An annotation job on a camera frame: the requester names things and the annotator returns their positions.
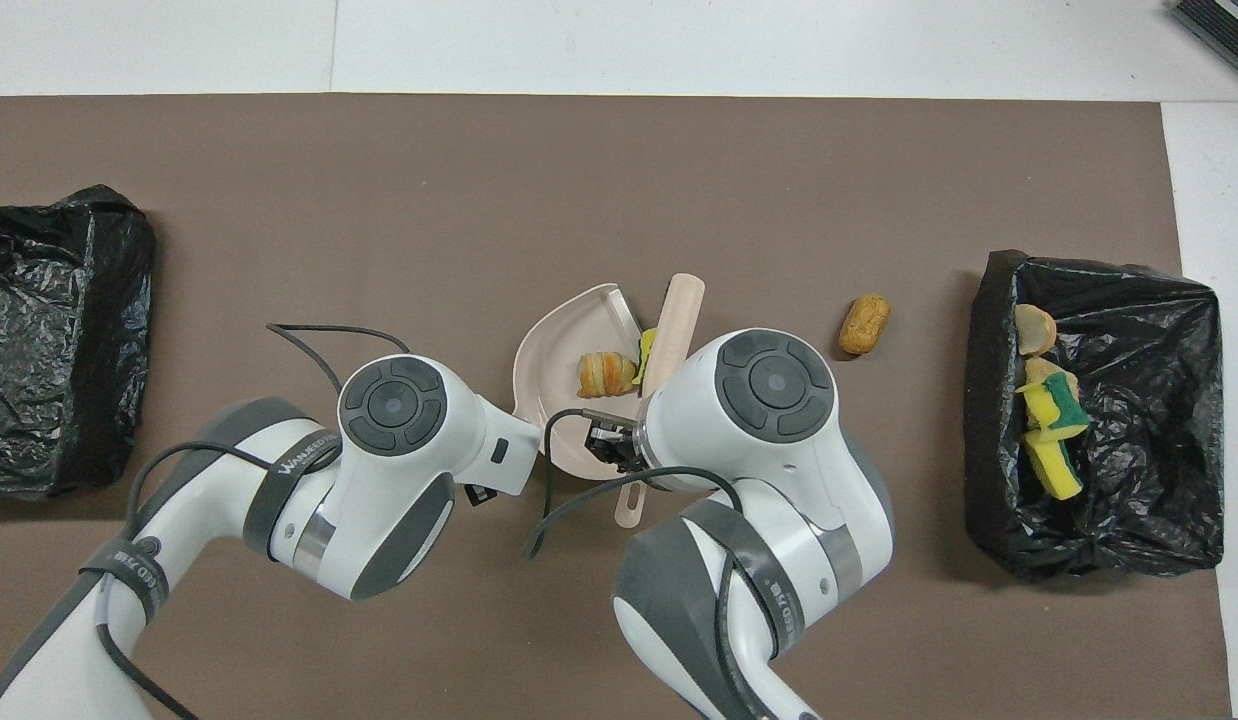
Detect yellow notched sponge piece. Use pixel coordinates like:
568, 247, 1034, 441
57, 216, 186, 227
1019, 372, 1092, 443

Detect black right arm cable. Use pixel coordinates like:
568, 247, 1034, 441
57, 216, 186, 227
522, 405, 780, 720

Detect yellow sponge wedge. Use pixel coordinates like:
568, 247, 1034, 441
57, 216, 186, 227
1023, 435, 1086, 501

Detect dark grey ribbed device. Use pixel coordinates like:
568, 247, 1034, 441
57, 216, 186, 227
1169, 0, 1238, 87

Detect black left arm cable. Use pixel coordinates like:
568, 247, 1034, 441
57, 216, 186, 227
94, 322, 412, 720

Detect beige plastic dustpan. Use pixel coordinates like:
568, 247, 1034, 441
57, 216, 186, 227
512, 283, 648, 530

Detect beige brush black bristles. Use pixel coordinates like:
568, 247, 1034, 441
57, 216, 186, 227
639, 273, 705, 401

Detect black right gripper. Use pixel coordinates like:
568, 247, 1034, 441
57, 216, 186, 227
585, 420, 642, 475

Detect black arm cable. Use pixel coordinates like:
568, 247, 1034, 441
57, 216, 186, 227
94, 322, 412, 720
522, 405, 780, 720

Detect black bag-lined bin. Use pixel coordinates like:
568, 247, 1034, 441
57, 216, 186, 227
0, 184, 158, 501
964, 249, 1227, 583

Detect brown toy bread roll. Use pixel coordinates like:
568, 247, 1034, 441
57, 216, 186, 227
837, 292, 892, 357

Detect pale lumpy foam chunk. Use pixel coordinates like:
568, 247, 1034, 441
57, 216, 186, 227
1023, 357, 1080, 401

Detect brown table mat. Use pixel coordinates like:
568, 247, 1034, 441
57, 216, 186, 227
0, 93, 1233, 720

